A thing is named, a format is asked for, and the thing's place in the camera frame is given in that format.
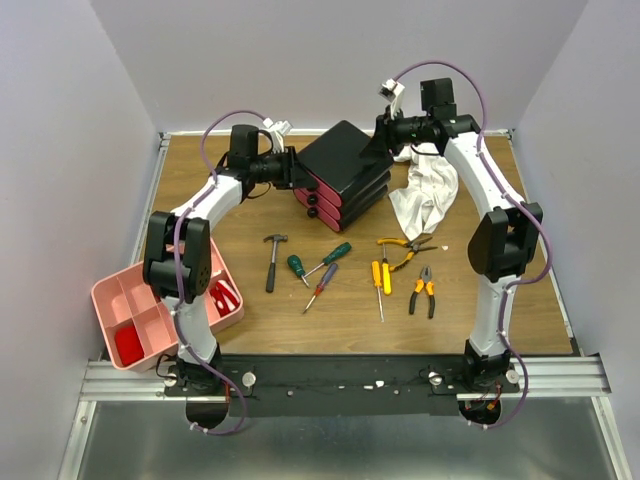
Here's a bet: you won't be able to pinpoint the white cloth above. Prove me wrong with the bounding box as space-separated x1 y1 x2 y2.
389 143 459 240

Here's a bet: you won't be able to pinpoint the yellow needle nose pliers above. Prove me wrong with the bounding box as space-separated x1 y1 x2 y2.
376 235 437 273

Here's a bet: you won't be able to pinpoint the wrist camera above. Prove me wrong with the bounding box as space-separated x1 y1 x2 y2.
262 117 292 153
378 78 405 119

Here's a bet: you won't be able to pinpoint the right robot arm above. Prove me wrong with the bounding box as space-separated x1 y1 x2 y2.
362 78 543 392

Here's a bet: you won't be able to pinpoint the aluminium rail frame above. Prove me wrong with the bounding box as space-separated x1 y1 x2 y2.
57 128 634 480

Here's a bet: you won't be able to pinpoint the orange black combination pliers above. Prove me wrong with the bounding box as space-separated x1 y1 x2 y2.
408 266 436 319

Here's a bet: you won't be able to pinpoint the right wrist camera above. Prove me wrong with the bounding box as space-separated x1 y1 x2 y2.
378 78 405 119

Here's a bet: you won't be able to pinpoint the long green screwdriver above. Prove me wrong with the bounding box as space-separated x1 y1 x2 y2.
303 242 352 278

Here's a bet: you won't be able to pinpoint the black handled hammer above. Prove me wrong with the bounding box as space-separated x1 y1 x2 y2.
263 234 288 293

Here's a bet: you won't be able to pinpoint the black drawer cabinet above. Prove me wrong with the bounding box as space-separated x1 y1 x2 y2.
298 120 394 231

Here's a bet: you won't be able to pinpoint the pink top drawer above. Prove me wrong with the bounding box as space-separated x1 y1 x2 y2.
293 186 343 209

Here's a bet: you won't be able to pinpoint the red block in tray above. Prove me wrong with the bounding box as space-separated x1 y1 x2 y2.
114 324 144 367

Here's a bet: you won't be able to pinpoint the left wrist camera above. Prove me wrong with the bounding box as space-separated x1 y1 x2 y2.
262 117 292 153

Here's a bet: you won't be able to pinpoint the pink compartment tray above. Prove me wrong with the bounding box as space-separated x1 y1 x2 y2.
91 244 244 372

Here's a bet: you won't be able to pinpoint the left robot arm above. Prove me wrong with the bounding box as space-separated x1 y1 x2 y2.
143 120 317 395

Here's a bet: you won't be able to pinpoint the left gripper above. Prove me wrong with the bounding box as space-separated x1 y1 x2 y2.
250 145 318 190

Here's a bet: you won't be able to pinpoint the red white item in tray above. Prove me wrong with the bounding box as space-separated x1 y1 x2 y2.
209 280 240 317

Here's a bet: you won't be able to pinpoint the short green screwdriver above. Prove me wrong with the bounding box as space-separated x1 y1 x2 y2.
287 255 310 288

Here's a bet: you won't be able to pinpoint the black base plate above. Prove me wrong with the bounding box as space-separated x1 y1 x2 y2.
162 354 519 429

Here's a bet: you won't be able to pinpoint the pink middle drawer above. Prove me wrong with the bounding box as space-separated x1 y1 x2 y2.
298 194 343 221

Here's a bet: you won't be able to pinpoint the purple red screwdriver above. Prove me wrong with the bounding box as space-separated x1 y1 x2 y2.
303 262 338 314

